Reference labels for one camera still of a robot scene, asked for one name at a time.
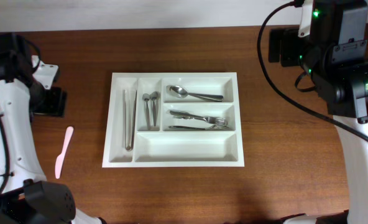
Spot long steel tongs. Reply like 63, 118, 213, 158
123, 90, 137, 151

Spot small steel tongs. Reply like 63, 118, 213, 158
142, 93, 150, 130

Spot dark handled steel fork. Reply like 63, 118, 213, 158
168, 110, 229, 126

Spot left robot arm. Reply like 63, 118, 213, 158
0, 33, 103, 223

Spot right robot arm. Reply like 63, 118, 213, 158
269, 1, 368, 223

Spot pink plastic knife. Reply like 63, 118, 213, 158
55, 126, 74, 179

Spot white plastic cutlery tray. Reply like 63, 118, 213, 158
102, 72, 244, 168

